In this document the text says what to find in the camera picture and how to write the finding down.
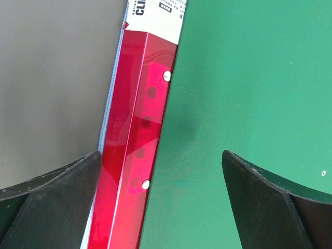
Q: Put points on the green ring binder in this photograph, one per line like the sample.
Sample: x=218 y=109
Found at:
x=252 y=77

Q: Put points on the red clip folder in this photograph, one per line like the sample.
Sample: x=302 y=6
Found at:
x=149 y=46

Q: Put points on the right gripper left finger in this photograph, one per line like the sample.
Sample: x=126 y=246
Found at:
x=51 y=210

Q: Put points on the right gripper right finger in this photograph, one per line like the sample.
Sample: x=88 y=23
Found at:
x=273 y=212

